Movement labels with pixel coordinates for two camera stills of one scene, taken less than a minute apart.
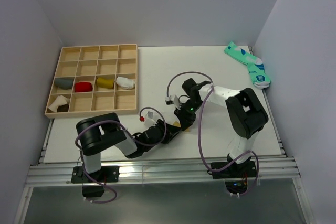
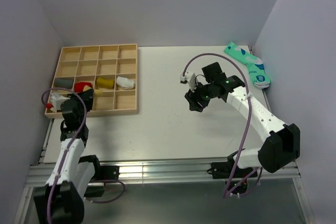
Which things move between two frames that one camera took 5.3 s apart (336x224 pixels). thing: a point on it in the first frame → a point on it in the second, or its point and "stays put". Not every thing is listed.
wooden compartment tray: (95, 80) stays put
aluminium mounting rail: (160, 171) stays put
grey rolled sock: (64, 83) stays put
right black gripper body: (187, 111) → (202, 94)
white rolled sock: (125, 83) stays put
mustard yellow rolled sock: (105, 83) stays put
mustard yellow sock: (177, 124) → (98, 92)
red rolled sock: (83, 86) stays put
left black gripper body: (169, 134) → (81, 105)
